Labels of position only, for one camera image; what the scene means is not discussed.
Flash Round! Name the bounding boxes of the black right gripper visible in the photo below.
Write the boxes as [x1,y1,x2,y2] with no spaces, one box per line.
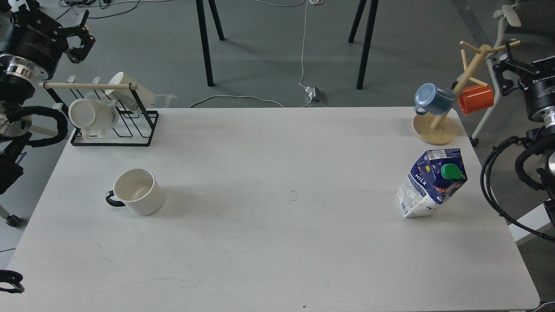
[493,42,555,122]

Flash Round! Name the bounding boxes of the grey floor power socket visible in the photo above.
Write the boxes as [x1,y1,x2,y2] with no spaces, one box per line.
[304,86,326,104]

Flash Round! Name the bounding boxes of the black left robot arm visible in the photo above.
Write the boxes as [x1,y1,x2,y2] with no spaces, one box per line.
[0,0,95,193]

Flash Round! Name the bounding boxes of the orange mug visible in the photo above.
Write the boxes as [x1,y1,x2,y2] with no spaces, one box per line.
[458,85,494,115]

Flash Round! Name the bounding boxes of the blue mug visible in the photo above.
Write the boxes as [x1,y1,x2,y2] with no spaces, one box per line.
[414,83,455,115]

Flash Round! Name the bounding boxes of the white mug black handle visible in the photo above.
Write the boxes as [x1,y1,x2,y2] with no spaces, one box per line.
[105,168,165,216]

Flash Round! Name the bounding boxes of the black table legs left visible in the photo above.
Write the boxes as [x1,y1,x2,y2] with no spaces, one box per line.
[195,0,225,87]

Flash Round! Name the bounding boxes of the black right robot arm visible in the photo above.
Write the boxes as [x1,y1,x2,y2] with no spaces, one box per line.
[492,41,555,224]

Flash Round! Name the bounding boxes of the white mug on rack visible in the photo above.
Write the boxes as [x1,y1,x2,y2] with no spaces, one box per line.
[68,98,119,140]

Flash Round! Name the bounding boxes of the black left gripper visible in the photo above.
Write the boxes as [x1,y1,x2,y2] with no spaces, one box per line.
[1,6,96,79]

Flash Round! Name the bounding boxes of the grey office chair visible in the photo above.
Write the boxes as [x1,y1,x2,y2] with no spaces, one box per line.
[470,4,555,147]

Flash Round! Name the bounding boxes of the wooden mug tree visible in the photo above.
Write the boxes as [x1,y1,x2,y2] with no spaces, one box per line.
[412,41,505,146]

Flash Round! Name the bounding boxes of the black table legs right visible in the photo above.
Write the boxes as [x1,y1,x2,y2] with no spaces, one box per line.
[348,0,380,90]

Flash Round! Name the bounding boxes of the black wire mug rack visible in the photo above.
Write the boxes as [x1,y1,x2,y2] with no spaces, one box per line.
[39,76,159,146]

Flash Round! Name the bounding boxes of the white cable on floor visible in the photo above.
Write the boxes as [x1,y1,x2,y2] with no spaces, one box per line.
[189,0,323,108]

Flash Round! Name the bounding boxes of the blue white milk carton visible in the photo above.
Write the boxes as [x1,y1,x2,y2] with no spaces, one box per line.
[397,148,467,218]

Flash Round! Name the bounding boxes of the black table legs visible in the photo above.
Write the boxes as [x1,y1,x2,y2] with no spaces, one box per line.
[348,0,380,90]
[195,0,225,87]

